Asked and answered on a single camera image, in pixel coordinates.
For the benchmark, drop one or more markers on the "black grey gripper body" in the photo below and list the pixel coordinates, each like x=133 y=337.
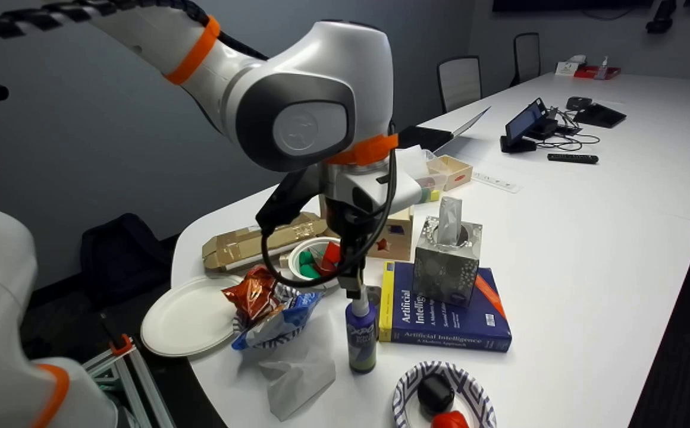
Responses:
x=357 y=203

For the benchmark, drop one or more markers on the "blue purple bottle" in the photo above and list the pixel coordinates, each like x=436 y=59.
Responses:
x=360 y=323

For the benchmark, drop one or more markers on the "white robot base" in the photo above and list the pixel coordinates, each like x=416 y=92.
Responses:
x=39 y=393

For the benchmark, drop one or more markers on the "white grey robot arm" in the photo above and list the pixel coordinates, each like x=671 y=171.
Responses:
x=314 y=111

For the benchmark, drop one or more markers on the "white bowl with items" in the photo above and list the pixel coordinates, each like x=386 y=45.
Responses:
x=314 y=256

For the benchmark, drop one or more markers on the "small wooden box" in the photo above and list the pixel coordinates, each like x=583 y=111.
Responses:
x=447 y=171

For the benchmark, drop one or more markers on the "open laptop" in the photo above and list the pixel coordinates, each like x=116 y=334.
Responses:
x=432 y=139

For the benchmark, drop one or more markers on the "grey tissue box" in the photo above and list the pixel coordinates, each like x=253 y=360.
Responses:
x=447 y=254

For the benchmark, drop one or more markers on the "blue white snack bag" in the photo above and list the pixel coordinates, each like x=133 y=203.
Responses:
x=281 y=323

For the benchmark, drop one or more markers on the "cardboard box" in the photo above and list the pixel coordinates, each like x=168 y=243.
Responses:
x=244 y=246

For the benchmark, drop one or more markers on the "red chip bag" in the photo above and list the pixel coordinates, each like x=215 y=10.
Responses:
x=253 y=294

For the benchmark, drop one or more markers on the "office chair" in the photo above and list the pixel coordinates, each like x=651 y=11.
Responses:
x=526 y=54
x=459 y=80

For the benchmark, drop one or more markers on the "blue hardcover book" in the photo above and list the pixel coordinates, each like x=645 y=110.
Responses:
x=408 y=317

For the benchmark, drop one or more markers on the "clear plastic bag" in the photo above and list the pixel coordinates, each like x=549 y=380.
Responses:
x=296 y=368

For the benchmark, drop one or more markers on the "phone on stand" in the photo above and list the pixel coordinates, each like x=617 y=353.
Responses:
x=526 y=129

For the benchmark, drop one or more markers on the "white paper plate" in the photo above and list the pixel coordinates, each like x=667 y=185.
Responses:
x=190 y=318

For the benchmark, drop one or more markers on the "black remote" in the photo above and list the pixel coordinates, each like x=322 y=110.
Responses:
x=573 y=157

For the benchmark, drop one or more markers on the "black object in bowl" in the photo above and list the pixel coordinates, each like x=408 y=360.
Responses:
x=434 y=394

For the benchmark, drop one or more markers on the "black backpack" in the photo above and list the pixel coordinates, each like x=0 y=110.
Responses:
x=122 y=259

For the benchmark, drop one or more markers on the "red round object in bowl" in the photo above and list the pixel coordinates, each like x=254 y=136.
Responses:
x=451 y=418

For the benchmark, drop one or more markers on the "black pouch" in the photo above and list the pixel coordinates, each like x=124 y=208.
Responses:
x=598 y=114

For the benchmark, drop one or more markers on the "aluminium frame stand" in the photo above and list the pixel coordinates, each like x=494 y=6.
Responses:
x=124 y=376

